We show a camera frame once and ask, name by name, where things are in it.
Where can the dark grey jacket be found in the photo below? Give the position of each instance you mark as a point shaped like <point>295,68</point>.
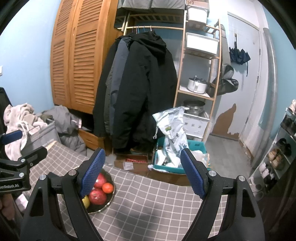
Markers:
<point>119,60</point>

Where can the small white storage box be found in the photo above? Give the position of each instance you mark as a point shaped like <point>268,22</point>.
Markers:
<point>196,14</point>

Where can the beige fleece blanket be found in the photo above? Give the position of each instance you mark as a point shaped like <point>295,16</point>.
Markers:
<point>20,115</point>

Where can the grey fabric storage box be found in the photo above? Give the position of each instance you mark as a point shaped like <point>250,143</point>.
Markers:
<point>168,4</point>
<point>134,4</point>

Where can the grey fabric storage bag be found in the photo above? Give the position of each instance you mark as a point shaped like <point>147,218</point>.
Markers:
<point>44,136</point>

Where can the wooden louvred wardrobe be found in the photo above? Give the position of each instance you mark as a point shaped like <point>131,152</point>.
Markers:
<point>85,58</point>

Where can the dark green glass plate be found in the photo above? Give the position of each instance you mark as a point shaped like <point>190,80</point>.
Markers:
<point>101,207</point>

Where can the clear plastic bag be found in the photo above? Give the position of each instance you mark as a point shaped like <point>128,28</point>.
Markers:
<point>203,157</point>

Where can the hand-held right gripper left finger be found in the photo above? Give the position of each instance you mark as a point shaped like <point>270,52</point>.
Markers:
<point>92,172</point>

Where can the white pot with lid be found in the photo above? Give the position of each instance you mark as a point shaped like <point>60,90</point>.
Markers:
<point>196,87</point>

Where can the white perforated drawer box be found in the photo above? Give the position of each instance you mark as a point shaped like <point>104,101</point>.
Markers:
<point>196,126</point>

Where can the flat cardboard box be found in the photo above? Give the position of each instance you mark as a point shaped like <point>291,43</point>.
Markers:
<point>131,170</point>

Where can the white wall switch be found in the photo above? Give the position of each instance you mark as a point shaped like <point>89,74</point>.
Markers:
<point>1,70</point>

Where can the dark blue umbrella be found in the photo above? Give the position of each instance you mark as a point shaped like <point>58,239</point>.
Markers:
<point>239,55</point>

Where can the person's left hand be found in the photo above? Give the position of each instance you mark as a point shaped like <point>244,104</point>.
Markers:
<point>5,206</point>

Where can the orange tangerine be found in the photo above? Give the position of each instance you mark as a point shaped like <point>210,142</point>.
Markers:
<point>108,187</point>

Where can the steel steamer pot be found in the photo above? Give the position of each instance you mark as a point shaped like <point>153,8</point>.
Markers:
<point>194,109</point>

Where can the grey cap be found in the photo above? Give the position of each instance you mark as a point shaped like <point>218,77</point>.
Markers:
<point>227,71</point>

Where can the wooden shelf rack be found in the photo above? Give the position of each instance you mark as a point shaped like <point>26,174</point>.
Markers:
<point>195,95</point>

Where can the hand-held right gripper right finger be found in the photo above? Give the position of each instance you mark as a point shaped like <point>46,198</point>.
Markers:
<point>193,172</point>

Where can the large white storage box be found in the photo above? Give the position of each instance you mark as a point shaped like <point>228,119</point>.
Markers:
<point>201,44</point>

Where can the wooden clothes rack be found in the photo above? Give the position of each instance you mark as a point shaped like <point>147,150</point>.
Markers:
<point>166,27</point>

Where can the pale crumpled bag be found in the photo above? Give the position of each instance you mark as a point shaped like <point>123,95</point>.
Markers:
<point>293,106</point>

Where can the white printed rice bag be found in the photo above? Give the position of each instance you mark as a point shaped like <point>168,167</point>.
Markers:
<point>173,129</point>

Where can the black hooded coat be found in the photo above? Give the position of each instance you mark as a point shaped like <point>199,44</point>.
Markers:
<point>143,81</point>

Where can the teal plastic crate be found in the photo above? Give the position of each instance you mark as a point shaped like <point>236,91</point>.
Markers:
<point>196,146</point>

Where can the red apple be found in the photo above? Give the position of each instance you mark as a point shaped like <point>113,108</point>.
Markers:
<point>100,182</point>
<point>97,196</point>

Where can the pale door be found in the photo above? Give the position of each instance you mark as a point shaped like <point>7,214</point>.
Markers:
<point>245,97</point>

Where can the white shoe rack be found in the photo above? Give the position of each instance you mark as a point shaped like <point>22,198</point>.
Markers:
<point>289,133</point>

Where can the wooden drawer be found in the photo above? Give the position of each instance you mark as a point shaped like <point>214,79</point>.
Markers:
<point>92,139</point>

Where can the small brown cardboard box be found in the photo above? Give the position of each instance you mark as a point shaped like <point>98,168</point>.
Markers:
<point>196,2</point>

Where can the yellow-green pear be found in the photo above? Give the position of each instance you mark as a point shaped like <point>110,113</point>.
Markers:
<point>86,202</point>

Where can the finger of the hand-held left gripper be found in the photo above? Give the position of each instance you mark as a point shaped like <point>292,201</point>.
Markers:
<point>12,136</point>
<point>32,154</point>

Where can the grey checked tablecloth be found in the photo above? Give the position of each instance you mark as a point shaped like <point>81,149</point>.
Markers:
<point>143,197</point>

